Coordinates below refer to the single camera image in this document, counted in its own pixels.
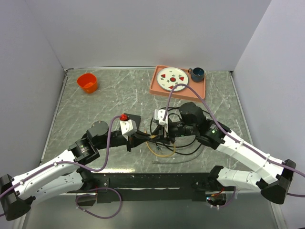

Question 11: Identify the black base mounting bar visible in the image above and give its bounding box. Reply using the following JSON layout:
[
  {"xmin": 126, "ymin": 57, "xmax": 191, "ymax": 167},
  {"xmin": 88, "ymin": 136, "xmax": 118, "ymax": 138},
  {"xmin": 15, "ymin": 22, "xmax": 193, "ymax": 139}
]
[{"xmin": 65, "ymin": 172, "xmax": 235, "ymax": 204}]

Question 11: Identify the yellow ethernet cable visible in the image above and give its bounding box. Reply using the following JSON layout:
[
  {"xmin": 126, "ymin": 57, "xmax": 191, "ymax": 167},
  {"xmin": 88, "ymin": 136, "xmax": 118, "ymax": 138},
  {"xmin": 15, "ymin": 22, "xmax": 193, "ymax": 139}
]
[{"xmin": 145, "ymin": 135, "xmax": 177, "ymax": 157}]

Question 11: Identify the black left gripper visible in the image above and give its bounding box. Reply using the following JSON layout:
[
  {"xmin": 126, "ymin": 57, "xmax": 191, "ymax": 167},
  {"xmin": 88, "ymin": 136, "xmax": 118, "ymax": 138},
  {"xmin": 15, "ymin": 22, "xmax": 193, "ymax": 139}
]
[{"xmin": 96, "ymin": 129, "xmax": 151, "ymax": 151}]

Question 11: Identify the dark blue mug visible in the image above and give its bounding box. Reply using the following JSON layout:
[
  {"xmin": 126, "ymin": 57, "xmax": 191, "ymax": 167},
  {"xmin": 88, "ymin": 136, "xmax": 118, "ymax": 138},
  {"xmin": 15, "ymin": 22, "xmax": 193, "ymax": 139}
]
[{"xmin": 188, "ymin": 67, "xmax": 205, "ymax": 83}]

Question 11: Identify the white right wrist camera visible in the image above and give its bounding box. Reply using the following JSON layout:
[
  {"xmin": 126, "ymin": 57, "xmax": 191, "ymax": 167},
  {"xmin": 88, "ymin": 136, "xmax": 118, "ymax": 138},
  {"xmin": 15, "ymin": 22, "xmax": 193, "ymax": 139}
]
[{"xmin": 153, "ymin": 109, "xmax": 168, "ymax": 133}]

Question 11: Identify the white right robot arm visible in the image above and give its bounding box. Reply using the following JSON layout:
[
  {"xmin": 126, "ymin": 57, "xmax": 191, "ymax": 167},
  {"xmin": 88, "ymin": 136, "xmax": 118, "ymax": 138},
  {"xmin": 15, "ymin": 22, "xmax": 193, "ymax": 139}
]
[{"xmin": 153, "ymin": 102, "xmax": 296, "ymax": 205}]

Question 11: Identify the orange plastic cup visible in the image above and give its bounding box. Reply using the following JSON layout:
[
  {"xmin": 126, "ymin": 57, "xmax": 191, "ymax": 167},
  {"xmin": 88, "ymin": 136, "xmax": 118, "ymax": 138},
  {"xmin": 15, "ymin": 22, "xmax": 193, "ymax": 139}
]
[{"xmin": 77, "ymin": 73, "xmax": 98, "ymax": 94}]

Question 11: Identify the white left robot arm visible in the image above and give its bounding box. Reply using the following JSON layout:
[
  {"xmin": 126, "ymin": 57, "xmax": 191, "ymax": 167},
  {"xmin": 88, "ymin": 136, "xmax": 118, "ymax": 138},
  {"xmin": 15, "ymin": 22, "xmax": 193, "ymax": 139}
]
[{"xmin": 0, "ymin": 120, "xmax": 151, "ymax": 221}]

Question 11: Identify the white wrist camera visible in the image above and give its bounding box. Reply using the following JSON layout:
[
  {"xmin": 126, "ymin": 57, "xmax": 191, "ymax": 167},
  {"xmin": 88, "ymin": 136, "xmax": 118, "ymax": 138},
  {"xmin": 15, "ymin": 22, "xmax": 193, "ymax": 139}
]
[
  {"xmin": 153, "ymin": 109, "xmax": 168, "ymax": 133},
  {"xmin": 119, "ymin": 114, "xmax": 137, "ymax": 140}
]

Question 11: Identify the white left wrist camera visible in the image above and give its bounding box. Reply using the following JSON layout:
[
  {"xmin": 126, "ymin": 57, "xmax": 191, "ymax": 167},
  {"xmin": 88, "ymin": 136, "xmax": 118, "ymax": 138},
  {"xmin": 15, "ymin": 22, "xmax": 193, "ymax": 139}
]
[{"xmin": 119, "ymin": 114, "xmax": 137, "ymax": 140}]

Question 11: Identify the white strawberry pattern plate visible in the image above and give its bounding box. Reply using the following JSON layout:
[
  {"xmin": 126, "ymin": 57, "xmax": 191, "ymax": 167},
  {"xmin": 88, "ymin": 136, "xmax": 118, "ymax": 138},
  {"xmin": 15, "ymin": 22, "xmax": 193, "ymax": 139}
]
[{"xmin": 156, "ymin": 67, "xmax": 189, "ymax": 91}]

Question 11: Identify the black network switch box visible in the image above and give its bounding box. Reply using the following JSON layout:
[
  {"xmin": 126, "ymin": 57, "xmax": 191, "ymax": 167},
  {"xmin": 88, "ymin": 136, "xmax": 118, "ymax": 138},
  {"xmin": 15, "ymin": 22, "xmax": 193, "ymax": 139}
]
[{"xmin": 125, "ymin": 113, "xmax": 141, "ymax": 130}]

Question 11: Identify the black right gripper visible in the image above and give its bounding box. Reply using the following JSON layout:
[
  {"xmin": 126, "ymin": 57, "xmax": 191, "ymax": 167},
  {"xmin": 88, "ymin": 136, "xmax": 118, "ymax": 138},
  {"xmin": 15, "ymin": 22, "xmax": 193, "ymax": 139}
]
[{"xmin": 151, "ymin": 118, "xmax": 197, "ymax": 145}]

